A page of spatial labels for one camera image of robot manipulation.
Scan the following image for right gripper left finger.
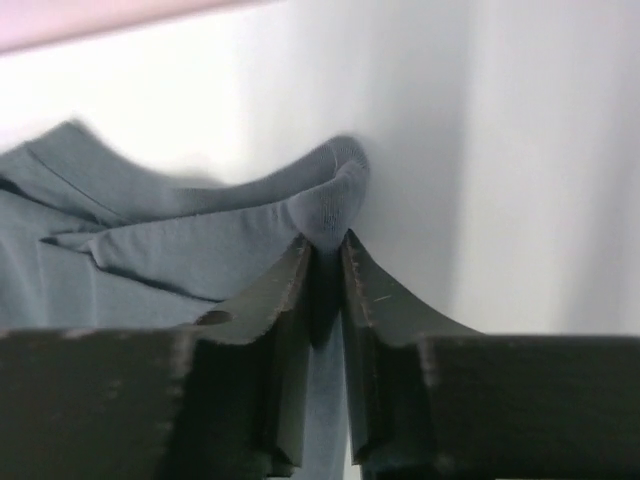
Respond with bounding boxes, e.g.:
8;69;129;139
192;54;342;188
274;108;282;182
1;239;312;479

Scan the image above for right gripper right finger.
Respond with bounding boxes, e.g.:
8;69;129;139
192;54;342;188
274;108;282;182
341;234;639;479

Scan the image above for blue-grey t shirt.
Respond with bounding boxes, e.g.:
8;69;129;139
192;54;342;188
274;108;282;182
1;121;370;479

